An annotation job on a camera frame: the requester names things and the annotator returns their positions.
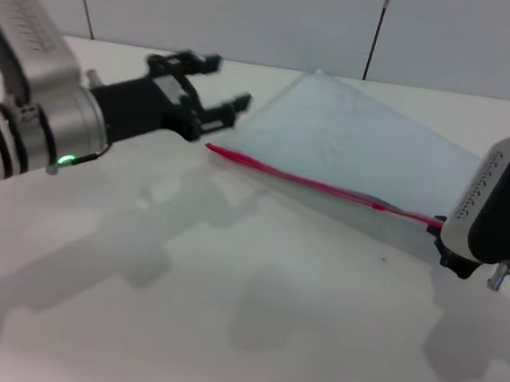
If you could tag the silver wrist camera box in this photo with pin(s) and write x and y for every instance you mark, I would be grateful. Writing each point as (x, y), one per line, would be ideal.
(498, 196)
(30, 38)

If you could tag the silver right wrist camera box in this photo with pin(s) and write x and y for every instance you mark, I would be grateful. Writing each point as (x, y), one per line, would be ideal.
(498, 196)

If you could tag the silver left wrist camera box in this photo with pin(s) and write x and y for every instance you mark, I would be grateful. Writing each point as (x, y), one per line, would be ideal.
(30, 38)

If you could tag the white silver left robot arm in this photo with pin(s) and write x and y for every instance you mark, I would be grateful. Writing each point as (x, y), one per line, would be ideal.
(24, 146)

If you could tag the clear document bag red zipper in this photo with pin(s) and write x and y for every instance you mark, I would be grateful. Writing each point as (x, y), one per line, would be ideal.
(332, 135)

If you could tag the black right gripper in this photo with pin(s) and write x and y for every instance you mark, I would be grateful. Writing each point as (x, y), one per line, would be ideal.
(458, 262)

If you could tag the silver wrist plug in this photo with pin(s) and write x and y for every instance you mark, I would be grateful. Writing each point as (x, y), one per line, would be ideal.
(92, 79)
(500, 275)

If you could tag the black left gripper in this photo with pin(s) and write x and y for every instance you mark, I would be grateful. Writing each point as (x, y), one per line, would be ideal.
(141, 103)

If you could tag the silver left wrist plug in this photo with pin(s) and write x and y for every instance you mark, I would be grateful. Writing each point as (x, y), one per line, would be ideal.
(92, 79)

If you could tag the thick black wall strip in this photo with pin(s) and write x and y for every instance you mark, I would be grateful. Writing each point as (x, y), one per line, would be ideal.
(375, 35)

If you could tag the silver right wrist plug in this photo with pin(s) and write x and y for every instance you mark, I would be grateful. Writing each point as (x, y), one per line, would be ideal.
(500, 275)

